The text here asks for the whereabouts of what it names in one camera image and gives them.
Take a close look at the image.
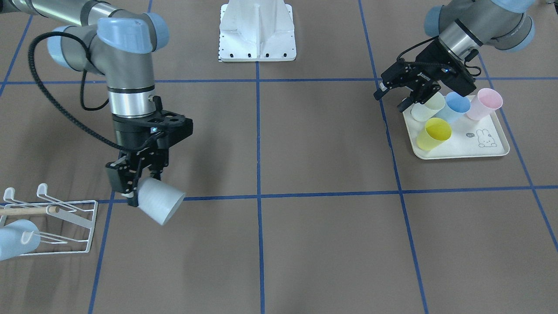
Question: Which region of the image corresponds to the white wire cup rack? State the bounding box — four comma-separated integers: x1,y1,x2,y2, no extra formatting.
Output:
1,183,99,258

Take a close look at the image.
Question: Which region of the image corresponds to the grey plastic cup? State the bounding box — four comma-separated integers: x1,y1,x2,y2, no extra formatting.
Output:
137,177,185,226

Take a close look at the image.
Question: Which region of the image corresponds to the black braided cable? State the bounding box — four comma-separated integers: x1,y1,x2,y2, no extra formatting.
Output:
28,31,131,153

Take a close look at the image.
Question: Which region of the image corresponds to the cream plastic cup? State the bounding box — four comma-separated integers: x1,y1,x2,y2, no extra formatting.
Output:
411,92,446,122

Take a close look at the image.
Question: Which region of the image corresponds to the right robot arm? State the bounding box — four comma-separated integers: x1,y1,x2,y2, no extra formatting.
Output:
1,0,193,209

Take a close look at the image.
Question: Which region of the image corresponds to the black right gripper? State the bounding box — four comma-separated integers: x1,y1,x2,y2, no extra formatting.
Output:
106,109,194,208

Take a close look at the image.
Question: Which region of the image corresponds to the cream plastic tray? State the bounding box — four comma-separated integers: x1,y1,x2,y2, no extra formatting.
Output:
403,110,510,160

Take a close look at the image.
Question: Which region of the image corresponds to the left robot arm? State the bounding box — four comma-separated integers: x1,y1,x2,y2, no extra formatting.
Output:
374,0,535,113

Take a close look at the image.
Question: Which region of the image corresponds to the pink plastic cup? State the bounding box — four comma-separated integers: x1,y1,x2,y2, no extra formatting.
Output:
466,88,504,121

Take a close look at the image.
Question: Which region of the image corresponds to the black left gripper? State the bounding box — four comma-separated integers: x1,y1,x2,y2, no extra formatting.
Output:
373,39,476,113

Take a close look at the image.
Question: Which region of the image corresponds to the light blue plastic cup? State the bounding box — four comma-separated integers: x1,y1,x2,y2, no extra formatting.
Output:
0,219,41,261

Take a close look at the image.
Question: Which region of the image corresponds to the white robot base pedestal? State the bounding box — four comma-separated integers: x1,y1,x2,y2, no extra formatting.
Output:
218,0,297,62

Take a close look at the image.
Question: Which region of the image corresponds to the yellow plastic cup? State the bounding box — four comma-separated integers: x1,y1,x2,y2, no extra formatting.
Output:
416,117,453,151

